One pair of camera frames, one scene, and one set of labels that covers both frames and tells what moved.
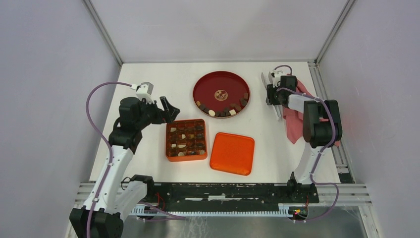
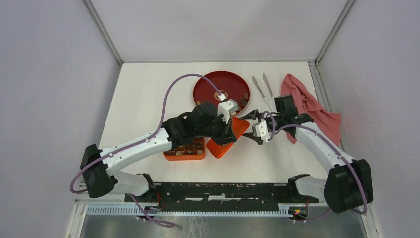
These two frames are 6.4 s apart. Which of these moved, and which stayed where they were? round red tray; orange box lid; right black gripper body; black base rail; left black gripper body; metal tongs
Moved: left black gripper body; metal tongs; right black gripper body; orange box lid
Stayed: round red tray; black base rail
